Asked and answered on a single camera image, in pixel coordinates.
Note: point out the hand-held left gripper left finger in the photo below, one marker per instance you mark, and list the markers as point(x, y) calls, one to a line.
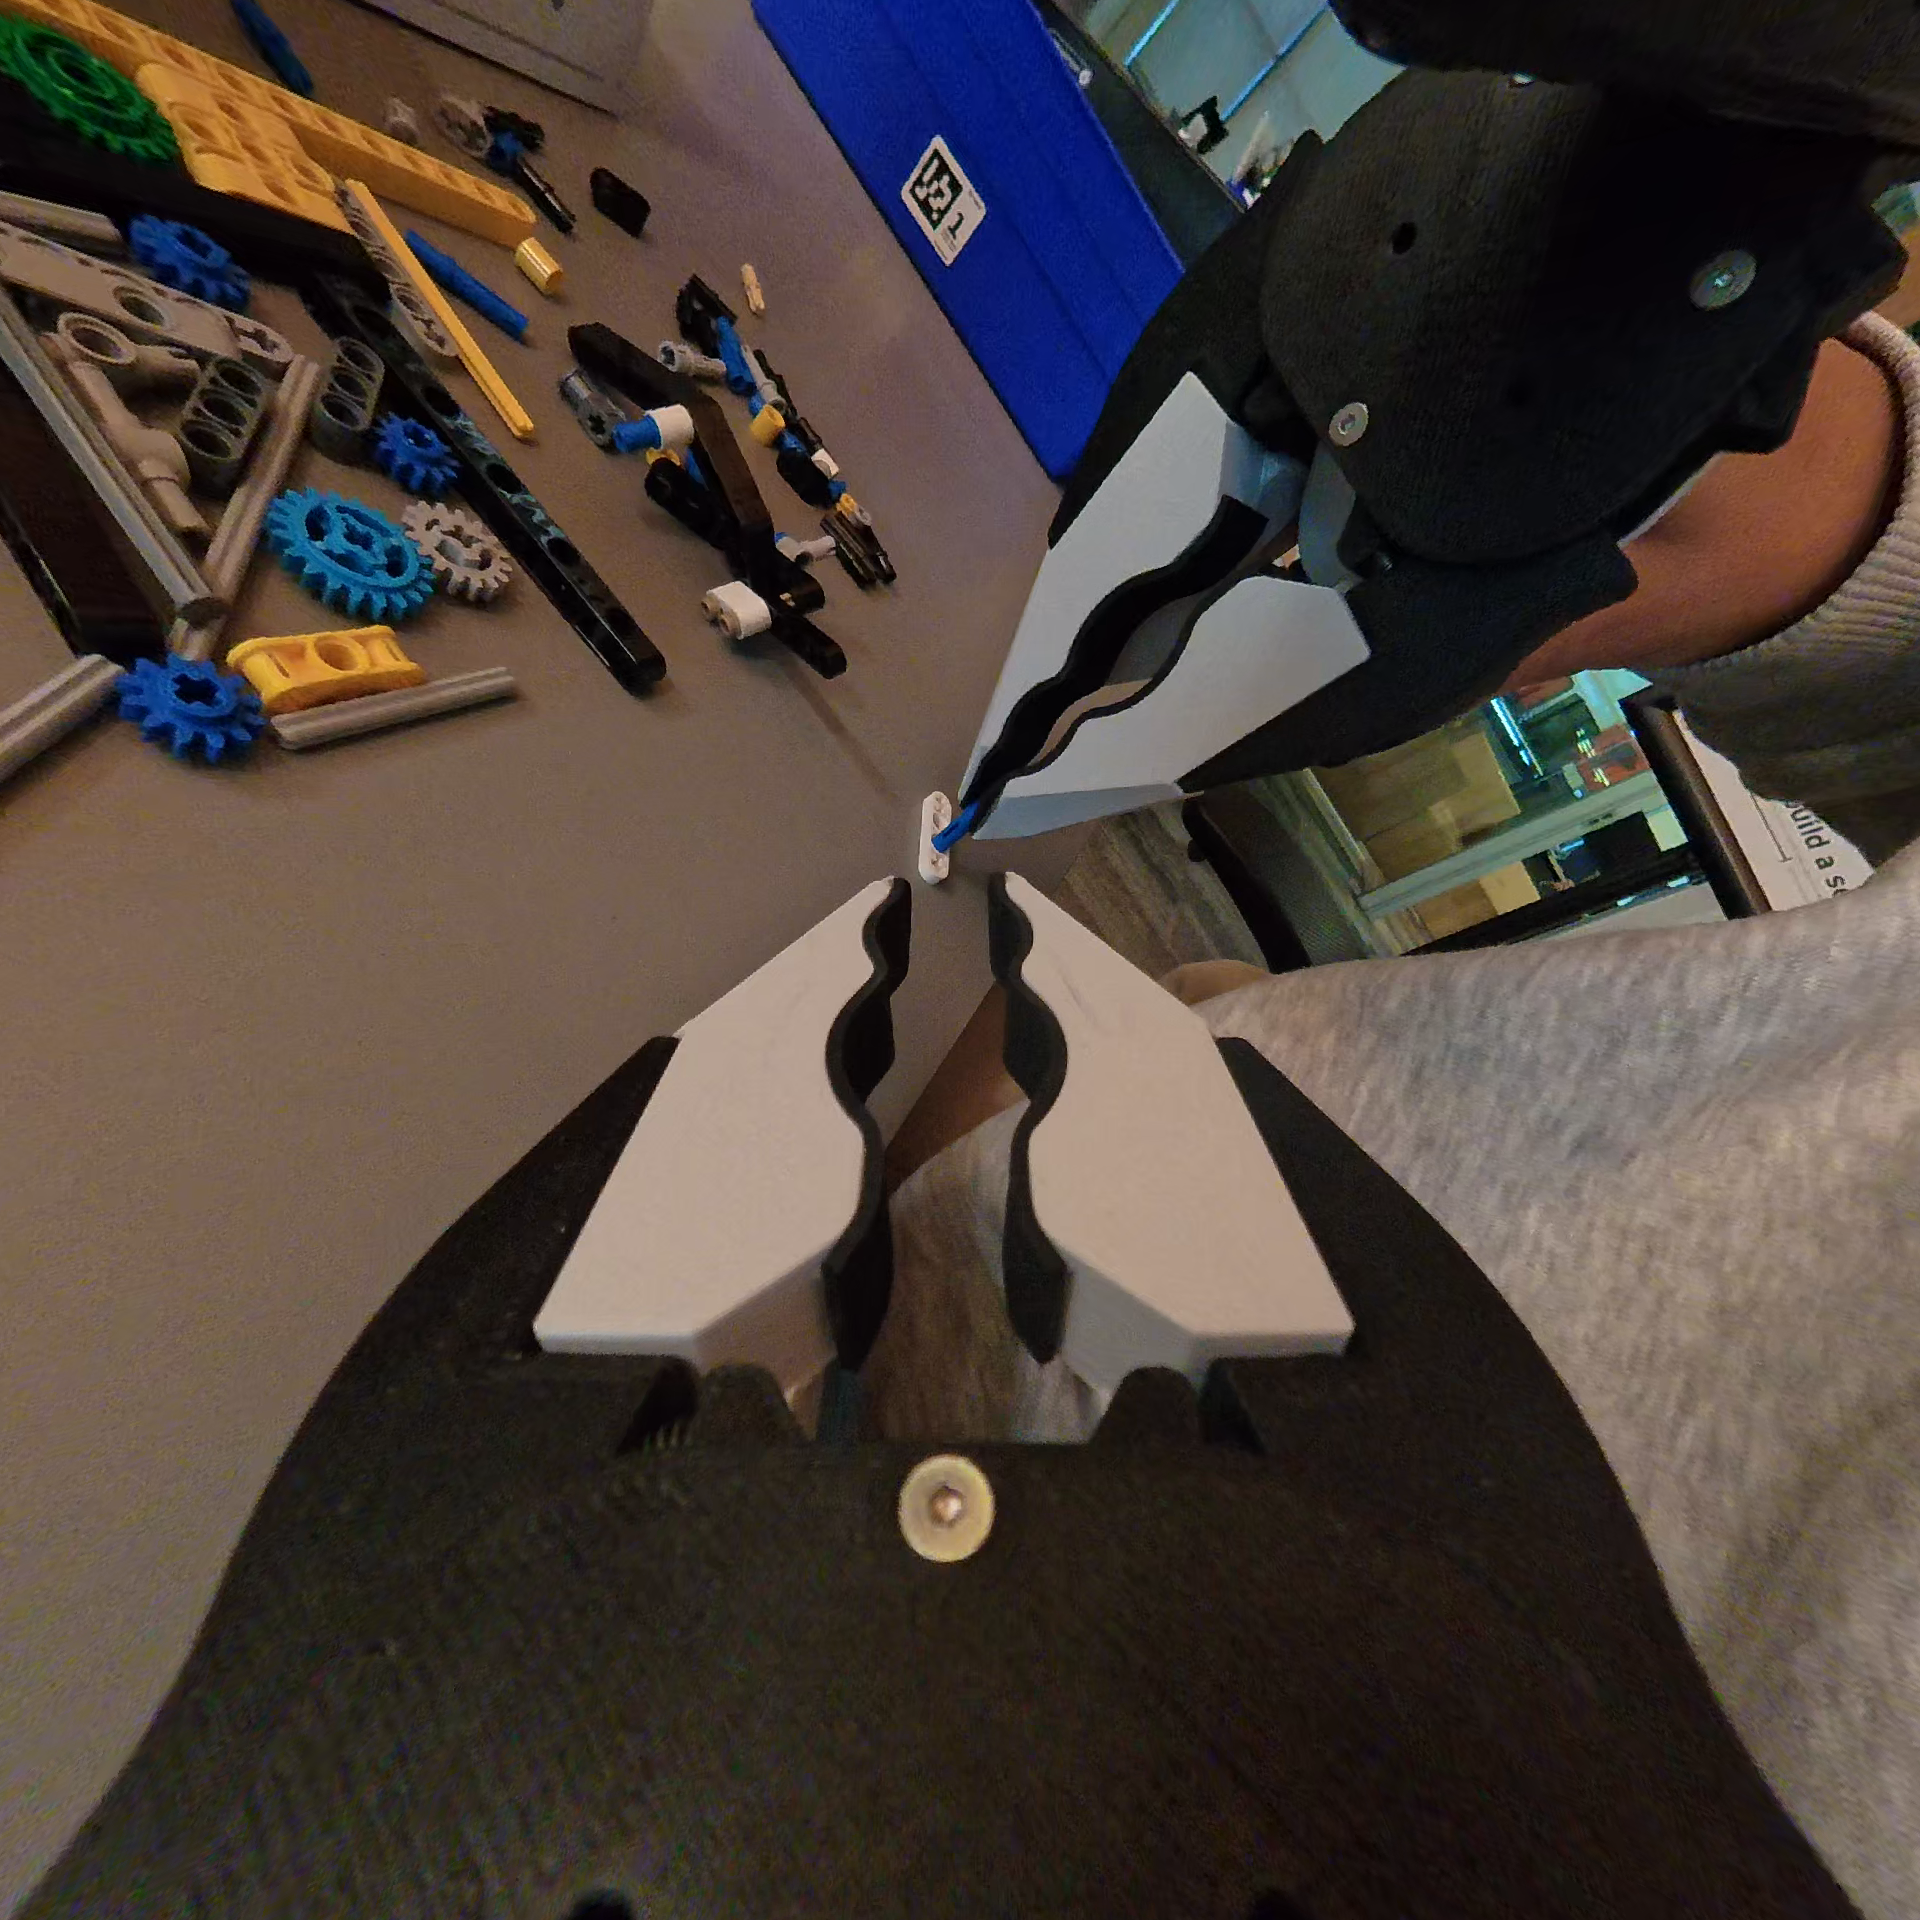
point(705, 1171)

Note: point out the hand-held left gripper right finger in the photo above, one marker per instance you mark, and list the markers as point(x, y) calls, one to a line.
point(1185, 1185)

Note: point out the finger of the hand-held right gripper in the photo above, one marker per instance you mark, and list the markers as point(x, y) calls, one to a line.
point(1215, 690)
point(1154, 494)

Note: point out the blue lego pin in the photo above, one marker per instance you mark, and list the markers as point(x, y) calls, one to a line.
point(957, 829)

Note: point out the small white lego piece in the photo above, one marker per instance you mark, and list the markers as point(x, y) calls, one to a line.
point(930, 848)

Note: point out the pile of lego pieces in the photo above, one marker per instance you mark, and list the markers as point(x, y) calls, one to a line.
point(345, 541)

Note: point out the person's right forearm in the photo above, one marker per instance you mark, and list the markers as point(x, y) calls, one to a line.
point(1830, 705)

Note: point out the green lego gear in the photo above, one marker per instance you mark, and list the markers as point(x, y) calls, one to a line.
point(74, 91)

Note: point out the person's right hand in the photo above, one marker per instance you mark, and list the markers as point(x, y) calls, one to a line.
point(1754, 494)

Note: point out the blue storage bin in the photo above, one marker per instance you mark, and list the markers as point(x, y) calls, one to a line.
point(1020, 330)

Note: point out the white printed sign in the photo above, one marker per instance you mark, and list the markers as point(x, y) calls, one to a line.
point(1793, 841)

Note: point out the black metal post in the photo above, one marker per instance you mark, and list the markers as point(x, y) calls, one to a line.
point(1695, 811)

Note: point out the yellow lego beam frame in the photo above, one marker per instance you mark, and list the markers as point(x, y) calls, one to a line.
point(361, 151)

